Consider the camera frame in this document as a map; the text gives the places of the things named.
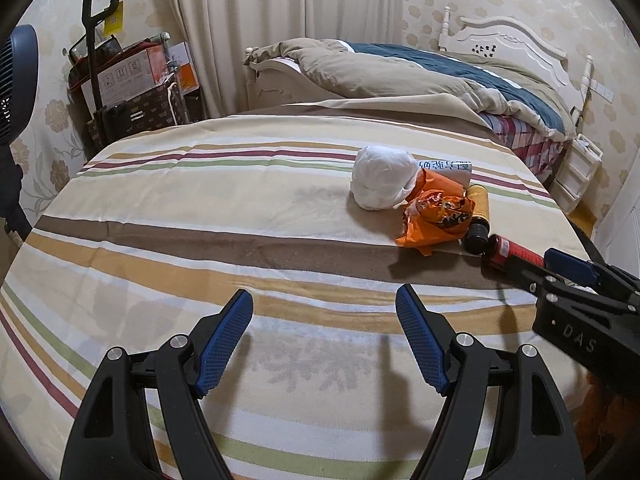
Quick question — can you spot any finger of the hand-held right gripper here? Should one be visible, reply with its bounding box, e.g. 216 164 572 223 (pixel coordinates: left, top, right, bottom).
544 247 640 313
504 262 576 308

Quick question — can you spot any black luggage cart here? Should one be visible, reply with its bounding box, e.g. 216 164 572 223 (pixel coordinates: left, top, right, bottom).
80 0 126 136

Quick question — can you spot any white printed tube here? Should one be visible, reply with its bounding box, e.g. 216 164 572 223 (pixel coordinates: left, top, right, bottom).
415 159 473 186

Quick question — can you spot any red bottle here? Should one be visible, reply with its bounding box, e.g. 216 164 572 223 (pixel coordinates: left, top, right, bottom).
481 234 545 273

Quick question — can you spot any black trash bin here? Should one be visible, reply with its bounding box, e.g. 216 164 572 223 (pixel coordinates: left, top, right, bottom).
567 220 611 268

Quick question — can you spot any orange snack wrapper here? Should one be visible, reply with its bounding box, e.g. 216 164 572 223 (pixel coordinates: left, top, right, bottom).
395 189 477 256

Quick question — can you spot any yellow tag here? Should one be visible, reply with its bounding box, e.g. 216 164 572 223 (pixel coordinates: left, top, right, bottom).
102 2 126 36

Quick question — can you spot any white drawer unit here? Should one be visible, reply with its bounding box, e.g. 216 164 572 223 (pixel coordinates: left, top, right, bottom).
547 132 603 213

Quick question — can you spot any cardboard box with orange side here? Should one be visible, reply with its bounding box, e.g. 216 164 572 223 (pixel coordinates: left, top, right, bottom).
80 42 168 111

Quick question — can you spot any striped tablecloth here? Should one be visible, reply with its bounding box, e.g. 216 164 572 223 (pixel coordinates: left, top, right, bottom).
0 97 601 480

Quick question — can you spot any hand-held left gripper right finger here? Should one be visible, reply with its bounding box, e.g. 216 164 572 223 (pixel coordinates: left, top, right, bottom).
395 284 586 480

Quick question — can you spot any beige and blue quilt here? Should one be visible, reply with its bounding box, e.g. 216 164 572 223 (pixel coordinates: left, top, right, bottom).
245 37 576 138

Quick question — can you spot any brown patterned storage bag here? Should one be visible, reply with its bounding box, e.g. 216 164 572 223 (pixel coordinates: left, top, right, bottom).
85 80 188 148

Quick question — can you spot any plaid bed sheet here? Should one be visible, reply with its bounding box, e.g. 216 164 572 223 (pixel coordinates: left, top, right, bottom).
480 112 571 181

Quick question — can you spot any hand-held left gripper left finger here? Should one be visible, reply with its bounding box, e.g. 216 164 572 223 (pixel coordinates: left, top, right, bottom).
72 288 254 480

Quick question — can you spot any white and orange box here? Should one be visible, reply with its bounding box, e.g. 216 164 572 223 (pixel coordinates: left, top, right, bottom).
167 40 201 96

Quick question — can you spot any cream curtain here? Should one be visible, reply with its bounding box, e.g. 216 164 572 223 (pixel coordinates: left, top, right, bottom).
160 0 403 118

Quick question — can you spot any gold bottle with black cap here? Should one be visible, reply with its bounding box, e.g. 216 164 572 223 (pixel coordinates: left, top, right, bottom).
464 184 491 255

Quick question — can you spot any bed with grey duvet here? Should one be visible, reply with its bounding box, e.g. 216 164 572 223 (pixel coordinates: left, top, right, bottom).
245 6 596 131

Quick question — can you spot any blue fan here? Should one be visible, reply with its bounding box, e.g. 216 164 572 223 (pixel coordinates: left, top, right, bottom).
0 24 41 241

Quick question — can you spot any orange cloth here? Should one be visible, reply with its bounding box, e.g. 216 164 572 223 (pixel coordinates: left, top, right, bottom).
582 375 640 446

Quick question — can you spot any white plastic bag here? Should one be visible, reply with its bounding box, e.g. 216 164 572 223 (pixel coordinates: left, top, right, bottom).
350 146 420 211

